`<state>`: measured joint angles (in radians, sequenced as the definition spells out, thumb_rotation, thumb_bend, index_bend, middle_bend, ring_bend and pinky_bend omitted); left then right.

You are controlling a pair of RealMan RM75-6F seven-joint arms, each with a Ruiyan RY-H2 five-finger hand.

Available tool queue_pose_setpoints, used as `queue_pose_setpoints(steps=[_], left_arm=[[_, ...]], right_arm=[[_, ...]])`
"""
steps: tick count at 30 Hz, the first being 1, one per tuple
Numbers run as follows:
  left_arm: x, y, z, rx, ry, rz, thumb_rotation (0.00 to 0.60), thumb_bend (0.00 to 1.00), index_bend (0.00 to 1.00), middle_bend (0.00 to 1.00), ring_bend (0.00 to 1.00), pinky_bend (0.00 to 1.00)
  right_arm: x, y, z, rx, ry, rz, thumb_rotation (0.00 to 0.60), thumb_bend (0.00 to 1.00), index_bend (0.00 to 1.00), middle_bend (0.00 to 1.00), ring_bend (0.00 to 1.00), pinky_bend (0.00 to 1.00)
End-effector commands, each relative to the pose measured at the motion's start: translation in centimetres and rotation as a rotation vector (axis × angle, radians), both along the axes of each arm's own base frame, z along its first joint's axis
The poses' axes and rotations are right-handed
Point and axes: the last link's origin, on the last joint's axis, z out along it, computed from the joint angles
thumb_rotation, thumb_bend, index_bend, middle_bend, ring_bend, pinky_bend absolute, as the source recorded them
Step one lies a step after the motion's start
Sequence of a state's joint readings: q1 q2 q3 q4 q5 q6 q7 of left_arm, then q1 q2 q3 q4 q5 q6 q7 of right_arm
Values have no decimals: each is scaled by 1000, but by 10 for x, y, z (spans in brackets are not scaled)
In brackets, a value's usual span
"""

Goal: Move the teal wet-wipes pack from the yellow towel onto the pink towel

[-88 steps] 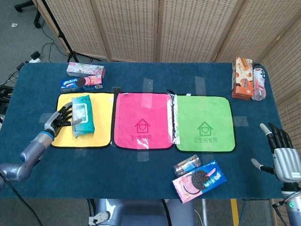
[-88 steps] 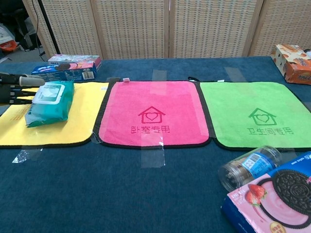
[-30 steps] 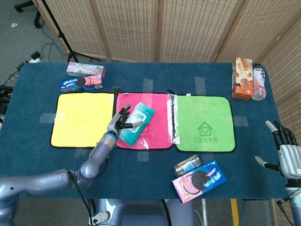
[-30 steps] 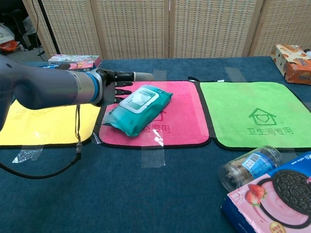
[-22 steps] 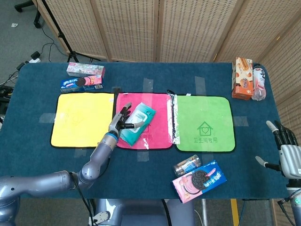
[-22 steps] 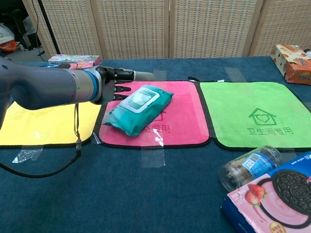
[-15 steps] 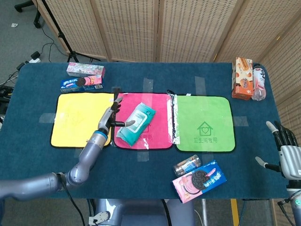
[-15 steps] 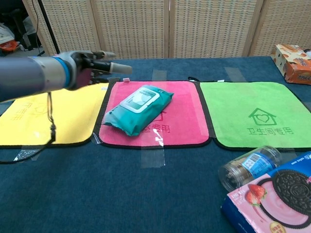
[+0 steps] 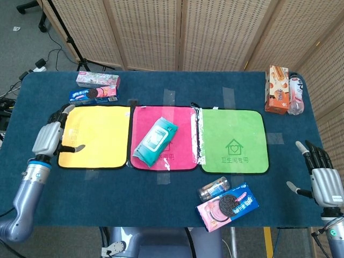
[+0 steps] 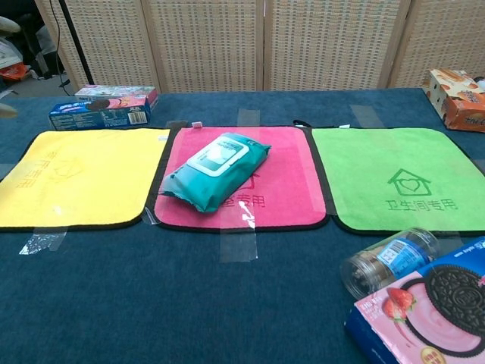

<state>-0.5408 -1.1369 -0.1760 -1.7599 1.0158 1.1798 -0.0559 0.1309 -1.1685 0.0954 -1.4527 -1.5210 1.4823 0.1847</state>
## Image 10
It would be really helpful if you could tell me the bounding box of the teal wet wipes pack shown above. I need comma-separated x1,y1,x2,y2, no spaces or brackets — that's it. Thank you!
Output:
158,132,272,214

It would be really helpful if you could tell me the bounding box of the small blue Oreo box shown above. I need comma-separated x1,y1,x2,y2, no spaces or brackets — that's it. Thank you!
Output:
48,95,152,130

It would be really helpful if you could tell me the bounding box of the pink and white flat box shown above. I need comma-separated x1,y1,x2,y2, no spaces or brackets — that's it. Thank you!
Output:
74,84,159,111

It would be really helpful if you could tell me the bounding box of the orange pastry box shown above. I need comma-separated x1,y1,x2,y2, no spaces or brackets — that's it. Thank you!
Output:
427,68,485,133

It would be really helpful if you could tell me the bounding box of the large strawberry Oreo box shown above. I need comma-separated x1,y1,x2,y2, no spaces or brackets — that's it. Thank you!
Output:
343,237,485,364

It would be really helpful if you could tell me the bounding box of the orange plastic bag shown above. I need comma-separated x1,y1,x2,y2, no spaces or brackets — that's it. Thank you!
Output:
0,62,30,80

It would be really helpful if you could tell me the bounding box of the yellow towel with black edge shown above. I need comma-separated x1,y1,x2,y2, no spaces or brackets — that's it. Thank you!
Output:
0,127,171,233

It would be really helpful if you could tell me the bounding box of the crumpled clear tape strip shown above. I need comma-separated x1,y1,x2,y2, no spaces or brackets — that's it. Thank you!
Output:
18,226,68,256

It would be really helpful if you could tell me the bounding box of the wicker folding screen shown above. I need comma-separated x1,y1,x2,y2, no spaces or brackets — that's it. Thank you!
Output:
33,0,485,94

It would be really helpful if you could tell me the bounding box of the blue table cloth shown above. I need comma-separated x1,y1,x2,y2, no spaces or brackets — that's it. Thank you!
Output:
0,87,485,364

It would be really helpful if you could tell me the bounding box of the long clear tape strip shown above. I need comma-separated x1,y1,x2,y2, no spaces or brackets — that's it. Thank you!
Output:
219,200,259,263

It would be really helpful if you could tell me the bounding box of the pink towel with house print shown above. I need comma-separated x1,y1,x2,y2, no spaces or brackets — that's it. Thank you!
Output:
145,123,333,233

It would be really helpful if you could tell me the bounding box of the green towel with house print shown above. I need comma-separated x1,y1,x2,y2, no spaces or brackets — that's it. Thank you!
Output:
308,124,485,237

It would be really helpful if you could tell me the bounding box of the clear jar with blue label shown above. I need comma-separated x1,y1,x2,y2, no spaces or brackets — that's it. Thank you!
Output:
339,226,443,300

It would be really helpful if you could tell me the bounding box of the thin black cable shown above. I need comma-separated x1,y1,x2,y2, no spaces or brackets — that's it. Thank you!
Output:
47,0,72,91

